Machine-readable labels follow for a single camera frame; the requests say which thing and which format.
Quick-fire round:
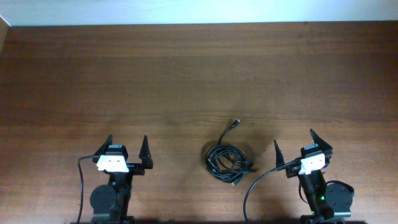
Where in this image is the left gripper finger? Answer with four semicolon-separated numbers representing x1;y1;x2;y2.
139;135;153;169
92;134;113;162

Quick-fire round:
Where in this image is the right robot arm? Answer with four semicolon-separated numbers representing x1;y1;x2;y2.
274;129;354;224

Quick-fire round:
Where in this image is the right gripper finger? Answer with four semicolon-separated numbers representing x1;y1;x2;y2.
274;140;285;168
310;129;333;155

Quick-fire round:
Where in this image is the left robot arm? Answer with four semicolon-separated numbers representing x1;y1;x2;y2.
90;135;154;224

